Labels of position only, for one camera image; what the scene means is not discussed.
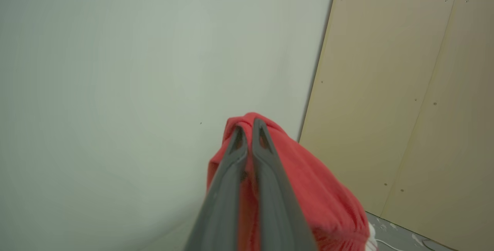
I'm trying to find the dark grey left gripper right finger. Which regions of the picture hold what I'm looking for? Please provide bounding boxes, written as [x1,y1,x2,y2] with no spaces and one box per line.
[251,118,318,251]

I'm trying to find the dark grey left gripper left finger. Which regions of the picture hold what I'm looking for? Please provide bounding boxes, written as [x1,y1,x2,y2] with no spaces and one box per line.
[184,126,248,251]

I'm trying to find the red Bulls shorts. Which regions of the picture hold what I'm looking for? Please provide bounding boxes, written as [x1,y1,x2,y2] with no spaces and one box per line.
[206,112,377,251]

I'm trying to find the white floor cable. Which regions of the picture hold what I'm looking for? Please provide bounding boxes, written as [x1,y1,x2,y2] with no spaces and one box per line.
[375,239,406,251]

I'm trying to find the grey floor cable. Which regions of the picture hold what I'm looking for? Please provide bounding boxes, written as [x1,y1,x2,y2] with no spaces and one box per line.
[422,239,456,251]

